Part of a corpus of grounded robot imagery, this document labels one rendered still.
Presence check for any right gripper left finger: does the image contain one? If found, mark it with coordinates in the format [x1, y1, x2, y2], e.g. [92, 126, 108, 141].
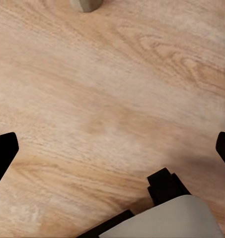
[0, 132, 19, 180]

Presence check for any pillar candle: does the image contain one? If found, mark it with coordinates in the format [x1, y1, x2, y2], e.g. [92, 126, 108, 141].
[70, 0, 103, 12]

